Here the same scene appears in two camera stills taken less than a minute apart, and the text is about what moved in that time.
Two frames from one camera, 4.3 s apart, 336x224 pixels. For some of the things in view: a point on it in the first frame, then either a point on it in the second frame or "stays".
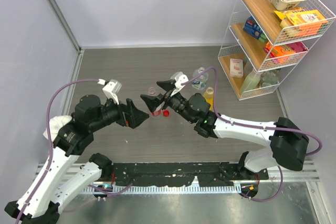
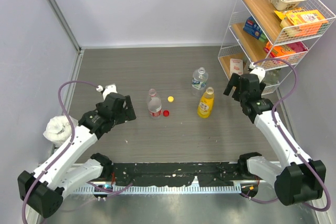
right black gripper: [153, 102] to [234, 81]
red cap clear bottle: [158, 112] stays
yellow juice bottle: [208, 96] stays
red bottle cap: [166, 113] stays
